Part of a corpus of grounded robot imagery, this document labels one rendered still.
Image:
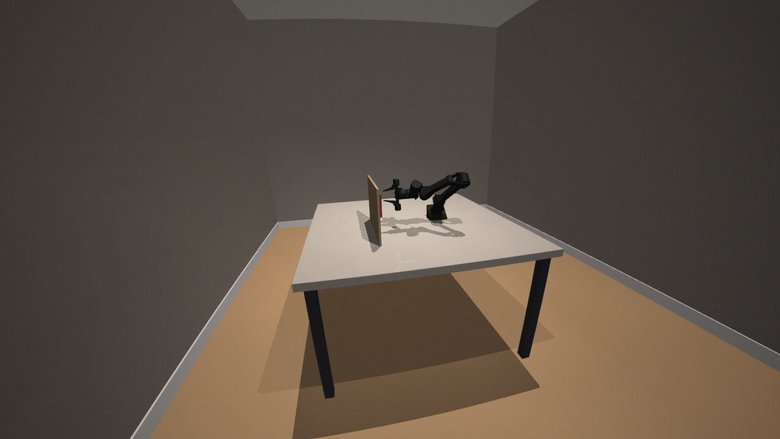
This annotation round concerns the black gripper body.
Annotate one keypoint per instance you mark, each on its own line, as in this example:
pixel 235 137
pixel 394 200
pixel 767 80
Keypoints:
pixel 400 194

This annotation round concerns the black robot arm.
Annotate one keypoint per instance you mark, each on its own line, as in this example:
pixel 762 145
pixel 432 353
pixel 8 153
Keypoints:
pixel 425 192

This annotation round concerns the tan wall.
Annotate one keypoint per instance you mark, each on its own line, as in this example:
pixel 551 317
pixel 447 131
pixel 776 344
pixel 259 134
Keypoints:
pixel 374 208

